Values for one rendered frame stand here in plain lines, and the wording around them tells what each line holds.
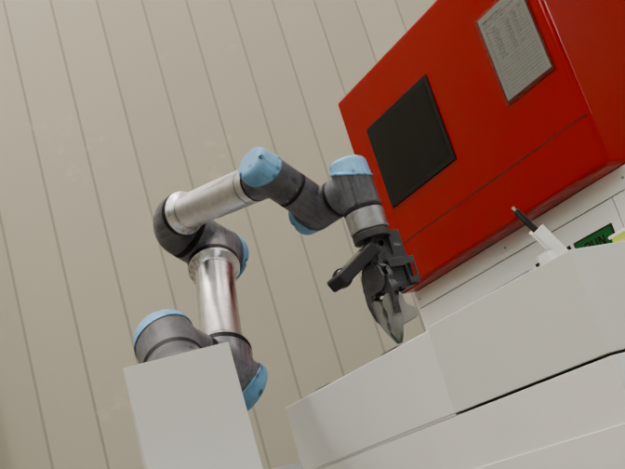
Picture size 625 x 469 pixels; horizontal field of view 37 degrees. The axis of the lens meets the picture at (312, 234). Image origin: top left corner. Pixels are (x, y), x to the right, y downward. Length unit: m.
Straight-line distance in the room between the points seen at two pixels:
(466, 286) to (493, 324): 1.00
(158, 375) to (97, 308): 2.70
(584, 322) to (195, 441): 0.65
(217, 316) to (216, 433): 0.39
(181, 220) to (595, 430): 1.01
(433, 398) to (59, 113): 3.31
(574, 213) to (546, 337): 0.82
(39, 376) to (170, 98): 1.47
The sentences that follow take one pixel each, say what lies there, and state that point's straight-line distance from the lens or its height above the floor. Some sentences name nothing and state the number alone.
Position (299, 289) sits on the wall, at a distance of 4.34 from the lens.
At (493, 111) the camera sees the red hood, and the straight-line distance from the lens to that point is 2.22.
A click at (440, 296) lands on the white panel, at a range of 2.51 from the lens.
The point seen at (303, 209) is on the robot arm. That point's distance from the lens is 1.78.
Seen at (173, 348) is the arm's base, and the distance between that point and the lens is 1.61.
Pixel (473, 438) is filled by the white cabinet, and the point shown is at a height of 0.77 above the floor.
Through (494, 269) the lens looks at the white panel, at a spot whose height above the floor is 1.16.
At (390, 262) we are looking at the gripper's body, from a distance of 1.70.
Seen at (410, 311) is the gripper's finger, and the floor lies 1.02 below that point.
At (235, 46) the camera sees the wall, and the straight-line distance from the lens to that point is 4.82.
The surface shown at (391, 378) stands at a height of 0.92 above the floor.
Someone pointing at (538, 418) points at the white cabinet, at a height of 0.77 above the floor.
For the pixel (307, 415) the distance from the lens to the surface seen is 1.93.
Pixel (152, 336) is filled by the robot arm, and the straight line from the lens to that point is 1.70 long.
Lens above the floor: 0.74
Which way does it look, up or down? 16 degrees up
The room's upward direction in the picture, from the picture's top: 17 degrees counter-clockwise
